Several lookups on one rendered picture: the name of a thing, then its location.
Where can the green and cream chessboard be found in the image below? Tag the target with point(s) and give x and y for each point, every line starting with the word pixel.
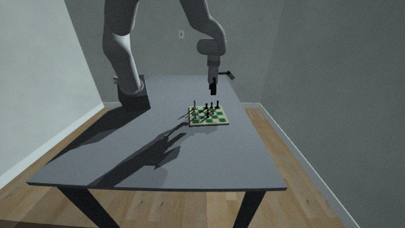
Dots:
pixel 214 119

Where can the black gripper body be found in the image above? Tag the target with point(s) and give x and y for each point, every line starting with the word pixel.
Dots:
pixel 212 72

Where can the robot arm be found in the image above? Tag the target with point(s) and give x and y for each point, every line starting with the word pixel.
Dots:
pixel 120 20

